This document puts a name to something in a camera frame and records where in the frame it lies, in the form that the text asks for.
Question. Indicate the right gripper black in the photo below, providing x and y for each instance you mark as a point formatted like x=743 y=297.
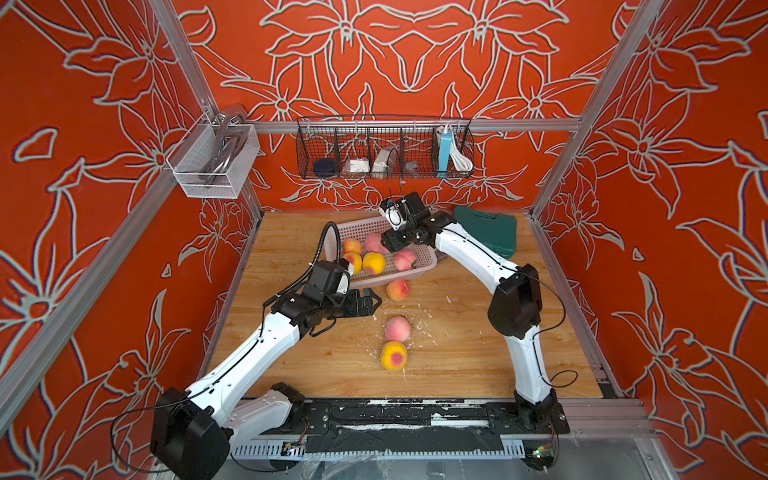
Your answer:
x=390 y=241

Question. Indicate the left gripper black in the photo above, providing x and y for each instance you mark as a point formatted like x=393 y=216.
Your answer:
x=355 y=308

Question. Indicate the pink peach with leaf upper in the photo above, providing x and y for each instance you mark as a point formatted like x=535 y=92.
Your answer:
x=405 y=260

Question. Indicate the pink peach with leaf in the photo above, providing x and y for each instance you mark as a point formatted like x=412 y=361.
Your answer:
x=373 y=243
x=405 y=260

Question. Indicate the yellow red peach front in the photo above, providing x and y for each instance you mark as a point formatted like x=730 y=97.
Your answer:
x=393 y=356

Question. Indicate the pink peach front with leaf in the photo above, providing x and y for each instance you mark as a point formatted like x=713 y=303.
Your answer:
x=373 y=243

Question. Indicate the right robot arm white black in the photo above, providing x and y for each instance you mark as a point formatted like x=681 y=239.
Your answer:
x=516 y=302

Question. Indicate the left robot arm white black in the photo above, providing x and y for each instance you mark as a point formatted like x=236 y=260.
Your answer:
x=193 y=429

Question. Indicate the orange pink peach near basket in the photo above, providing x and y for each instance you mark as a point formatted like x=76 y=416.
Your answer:
x=398 y=290

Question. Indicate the pink plastic perforated basket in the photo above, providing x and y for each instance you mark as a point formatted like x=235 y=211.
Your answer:
x=368 y=232

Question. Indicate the white packet in basket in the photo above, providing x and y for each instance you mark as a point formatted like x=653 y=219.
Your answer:
x=384 y=163

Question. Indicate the white adapter in basket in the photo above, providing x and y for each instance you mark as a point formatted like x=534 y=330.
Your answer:
x=356 y=166

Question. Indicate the light blue box in basket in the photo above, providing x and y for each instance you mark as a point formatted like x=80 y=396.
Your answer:
x=445 y=136

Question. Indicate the dark round object in basket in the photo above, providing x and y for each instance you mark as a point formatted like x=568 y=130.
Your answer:
x=324 y=168

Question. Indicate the green plastic tool case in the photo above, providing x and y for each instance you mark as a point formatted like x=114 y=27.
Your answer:
x=498 y=232

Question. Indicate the metal tongs in bin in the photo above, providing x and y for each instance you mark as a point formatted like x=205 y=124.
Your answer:
x=229 y=140

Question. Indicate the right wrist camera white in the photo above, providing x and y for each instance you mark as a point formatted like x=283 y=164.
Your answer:
x=395 y=212

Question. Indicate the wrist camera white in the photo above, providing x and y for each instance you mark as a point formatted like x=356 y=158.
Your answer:
x=345 y=280
x=395 y=212

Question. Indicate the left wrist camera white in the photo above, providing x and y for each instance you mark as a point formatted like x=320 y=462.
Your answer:
x=345 y=280

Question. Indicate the black wire wall basket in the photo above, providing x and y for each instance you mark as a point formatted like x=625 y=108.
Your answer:
x=342 y=138

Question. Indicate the clear plastic wall bin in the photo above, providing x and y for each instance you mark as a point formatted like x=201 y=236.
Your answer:
x=194 y=152

